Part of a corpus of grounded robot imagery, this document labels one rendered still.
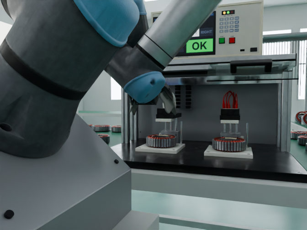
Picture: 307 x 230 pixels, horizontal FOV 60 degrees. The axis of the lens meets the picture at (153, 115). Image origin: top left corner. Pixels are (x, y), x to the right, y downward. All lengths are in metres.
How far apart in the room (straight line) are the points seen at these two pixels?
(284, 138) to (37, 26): 0.90
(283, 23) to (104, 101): 5.33
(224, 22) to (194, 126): 0.45
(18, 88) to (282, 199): 0.61
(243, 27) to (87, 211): 0.90
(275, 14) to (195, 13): 7.19
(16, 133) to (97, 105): 8.15
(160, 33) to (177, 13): 0.05
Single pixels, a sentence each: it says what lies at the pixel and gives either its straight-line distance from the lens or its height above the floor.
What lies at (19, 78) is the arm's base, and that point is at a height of 0.97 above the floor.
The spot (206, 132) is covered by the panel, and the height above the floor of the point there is 0.81.
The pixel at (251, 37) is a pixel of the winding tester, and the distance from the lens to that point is 1.10.
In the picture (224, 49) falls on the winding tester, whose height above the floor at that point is 1.15.
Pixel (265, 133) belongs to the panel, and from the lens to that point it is 1.20.
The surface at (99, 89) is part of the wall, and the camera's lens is 8.45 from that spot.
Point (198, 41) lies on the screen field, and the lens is 1.11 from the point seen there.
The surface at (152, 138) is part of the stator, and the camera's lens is 0.95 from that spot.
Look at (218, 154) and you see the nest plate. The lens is 0.89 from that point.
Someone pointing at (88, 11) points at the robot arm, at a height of 1.04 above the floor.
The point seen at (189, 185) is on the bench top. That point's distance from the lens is 0.73.
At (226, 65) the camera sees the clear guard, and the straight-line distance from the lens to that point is 0.84.
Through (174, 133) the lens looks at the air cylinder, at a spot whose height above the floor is 0.82.
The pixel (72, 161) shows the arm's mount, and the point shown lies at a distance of 0.40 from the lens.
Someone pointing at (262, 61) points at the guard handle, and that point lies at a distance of 0.79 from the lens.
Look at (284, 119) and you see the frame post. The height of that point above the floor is 0.88.
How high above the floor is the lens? 0.95
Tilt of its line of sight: 3 degrees down
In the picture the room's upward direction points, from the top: straight up
